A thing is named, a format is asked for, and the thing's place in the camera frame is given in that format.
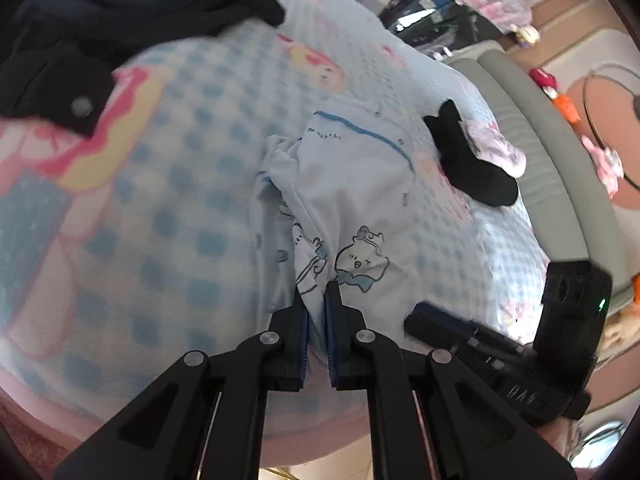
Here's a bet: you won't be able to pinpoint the pink plush toy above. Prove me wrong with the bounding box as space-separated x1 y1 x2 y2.
582 135 626 197

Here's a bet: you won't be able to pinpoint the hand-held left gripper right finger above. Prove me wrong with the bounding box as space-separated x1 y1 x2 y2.
324 280 576 480

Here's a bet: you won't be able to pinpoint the folded black garment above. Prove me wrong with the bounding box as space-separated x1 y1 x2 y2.
422 99 518 207

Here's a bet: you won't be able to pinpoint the orange plush toy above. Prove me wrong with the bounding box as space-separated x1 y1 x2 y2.
552 92 583 123

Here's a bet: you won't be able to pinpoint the white cartoon print pajama pants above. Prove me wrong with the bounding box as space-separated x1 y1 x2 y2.
255 110 417 357

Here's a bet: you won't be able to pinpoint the black glass cabinet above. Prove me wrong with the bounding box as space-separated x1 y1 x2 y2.
352 0 518 56

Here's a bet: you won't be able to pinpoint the folded pink garment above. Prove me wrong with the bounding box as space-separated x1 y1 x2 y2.
462 120 527 178

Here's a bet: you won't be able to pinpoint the pink printed pillow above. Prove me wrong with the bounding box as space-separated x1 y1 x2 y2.
452 0 533 31

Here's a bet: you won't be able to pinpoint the red plush toy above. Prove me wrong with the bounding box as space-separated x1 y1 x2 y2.
529 67 558 92

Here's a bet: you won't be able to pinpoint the grey padded headboard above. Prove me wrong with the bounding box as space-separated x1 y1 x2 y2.
445 45 640 307

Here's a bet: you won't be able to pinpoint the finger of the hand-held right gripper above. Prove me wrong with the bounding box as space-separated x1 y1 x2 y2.
414 301 482 334
403 311 502 359

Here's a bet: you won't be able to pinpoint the blue checkered cartoon blanket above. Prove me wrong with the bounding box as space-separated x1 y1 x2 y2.
0 0 551 466

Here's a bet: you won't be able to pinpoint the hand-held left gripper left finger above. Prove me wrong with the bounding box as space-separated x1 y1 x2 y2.
52 287 309 480

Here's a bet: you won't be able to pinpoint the black jacket pile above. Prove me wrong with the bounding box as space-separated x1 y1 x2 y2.
0 0 286 137

